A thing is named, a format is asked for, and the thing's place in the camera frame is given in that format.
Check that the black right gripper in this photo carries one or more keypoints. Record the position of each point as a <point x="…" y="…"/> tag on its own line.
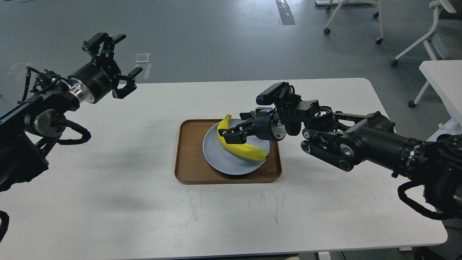
<point x="263" y="123"/>

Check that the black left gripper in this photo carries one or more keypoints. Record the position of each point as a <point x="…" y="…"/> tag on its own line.
<point x="102" y="74"/>

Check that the yellow banana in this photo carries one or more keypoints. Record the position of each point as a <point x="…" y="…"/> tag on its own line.
<point x="243" y="150"/>

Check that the light blue plate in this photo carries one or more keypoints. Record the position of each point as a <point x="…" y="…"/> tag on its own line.
<point x="223" y="160"/>

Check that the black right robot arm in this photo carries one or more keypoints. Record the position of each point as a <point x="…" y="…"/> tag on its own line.
<point x="434" y="169"/>

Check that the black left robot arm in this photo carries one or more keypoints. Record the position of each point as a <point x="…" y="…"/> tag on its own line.
<point x="30" y="130"/>

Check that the brown wooden tray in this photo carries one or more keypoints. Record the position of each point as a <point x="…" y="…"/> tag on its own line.
<point x="191" y="167"/>

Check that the grey floor tape strip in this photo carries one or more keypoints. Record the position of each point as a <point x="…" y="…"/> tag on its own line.
<point x="285" y="13"/>

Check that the white chair base with casters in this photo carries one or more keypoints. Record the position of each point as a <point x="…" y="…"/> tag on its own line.
<point x="342" y="15"/>

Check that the white side table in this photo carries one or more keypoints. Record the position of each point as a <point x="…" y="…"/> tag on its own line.
<point x="445" y="76"/>

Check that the white office chair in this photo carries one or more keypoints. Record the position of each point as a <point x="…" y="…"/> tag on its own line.
<point x="443" y="40"/>

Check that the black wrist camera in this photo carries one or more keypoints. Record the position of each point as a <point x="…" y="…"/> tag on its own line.
<point x="274" y="94"/>

